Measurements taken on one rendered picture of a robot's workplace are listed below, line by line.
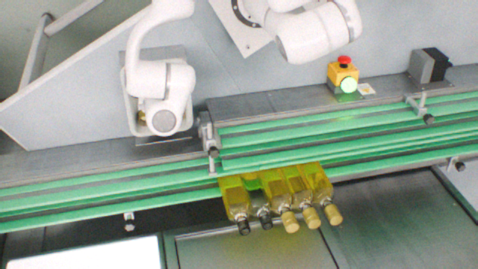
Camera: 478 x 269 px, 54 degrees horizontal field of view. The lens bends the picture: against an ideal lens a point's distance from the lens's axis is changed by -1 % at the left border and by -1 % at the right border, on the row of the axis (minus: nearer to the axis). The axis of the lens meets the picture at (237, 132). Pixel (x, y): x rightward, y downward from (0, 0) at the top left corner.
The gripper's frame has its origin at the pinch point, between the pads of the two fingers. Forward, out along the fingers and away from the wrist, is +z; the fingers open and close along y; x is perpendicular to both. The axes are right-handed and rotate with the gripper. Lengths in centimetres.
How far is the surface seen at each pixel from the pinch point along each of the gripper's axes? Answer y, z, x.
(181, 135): 5.7, 9.7, -18.4
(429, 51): 83, 6, 0
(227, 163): 16.3, -5.2, -22.3
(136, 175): -8.5, -0.8, -24.1
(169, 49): 4.5, 4.4, 8.3
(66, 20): -28, 63, 11
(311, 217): 33, -24, -32
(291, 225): 28.0, -24.5, -32.4
